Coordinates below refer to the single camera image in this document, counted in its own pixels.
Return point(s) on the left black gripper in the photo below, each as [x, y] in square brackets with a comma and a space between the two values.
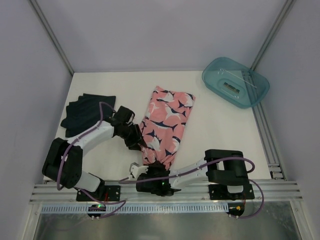
[135, 136]

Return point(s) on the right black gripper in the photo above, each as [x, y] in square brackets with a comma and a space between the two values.
[155, 170]

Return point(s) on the pink patterned shorts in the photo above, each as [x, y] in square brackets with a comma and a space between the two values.
[164, 124]

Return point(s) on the navy blue shorts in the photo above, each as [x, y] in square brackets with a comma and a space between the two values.
[85, 113]

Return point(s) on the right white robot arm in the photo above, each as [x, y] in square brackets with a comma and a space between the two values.
[224, 168]

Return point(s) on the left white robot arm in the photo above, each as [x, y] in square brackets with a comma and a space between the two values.
[64, 160]

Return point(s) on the teal plastic basin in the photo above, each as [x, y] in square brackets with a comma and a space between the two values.
[235, 83]

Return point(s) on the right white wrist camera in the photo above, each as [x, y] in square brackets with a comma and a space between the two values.
[135, 170]

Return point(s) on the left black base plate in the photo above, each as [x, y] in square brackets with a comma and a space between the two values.
[104, 193]

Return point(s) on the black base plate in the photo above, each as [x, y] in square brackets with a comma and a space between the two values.
[229, 192]
[104, 193]

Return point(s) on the slotted cable duct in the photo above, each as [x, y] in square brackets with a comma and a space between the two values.
[135, 208]

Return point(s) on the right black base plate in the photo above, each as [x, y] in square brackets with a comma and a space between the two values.
[229, 192]

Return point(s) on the aluminium rail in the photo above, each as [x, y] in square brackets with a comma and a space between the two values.
[264, 190]

